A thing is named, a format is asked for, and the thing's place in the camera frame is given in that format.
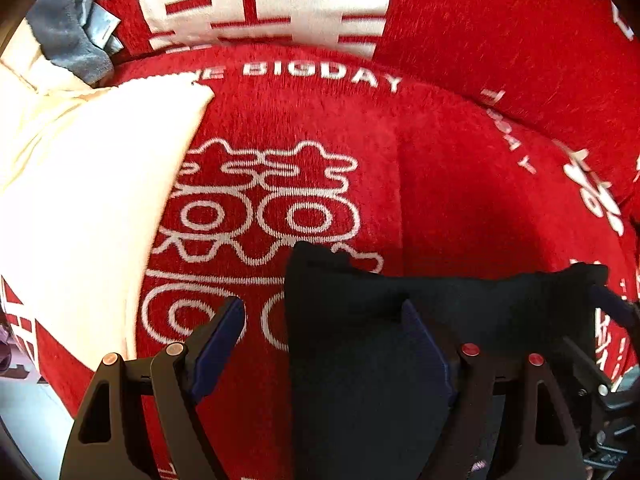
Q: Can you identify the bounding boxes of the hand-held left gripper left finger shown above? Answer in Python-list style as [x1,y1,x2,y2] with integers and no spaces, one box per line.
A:
[60,295,246,480]

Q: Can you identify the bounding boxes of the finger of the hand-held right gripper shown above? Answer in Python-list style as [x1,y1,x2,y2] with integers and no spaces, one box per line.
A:
[589,284,640,333]

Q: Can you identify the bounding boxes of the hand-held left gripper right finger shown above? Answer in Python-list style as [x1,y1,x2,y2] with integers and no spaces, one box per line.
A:
[401,299,587,480]

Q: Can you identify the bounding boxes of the black pants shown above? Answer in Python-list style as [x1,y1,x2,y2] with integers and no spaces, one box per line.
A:
[282,241,611,480]

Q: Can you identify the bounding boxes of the red printed blanket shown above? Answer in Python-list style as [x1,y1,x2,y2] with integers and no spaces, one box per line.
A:
[0,45,640,480]

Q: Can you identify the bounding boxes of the cream pillow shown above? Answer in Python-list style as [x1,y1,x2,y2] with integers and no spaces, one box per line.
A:
[0,20,216,361]

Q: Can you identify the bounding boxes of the red printed back cushion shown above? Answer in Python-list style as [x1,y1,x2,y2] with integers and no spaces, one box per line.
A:
[65,0,640,136]

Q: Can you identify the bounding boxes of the grey cloth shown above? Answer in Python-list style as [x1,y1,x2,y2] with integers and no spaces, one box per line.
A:
[25,0,123,86]

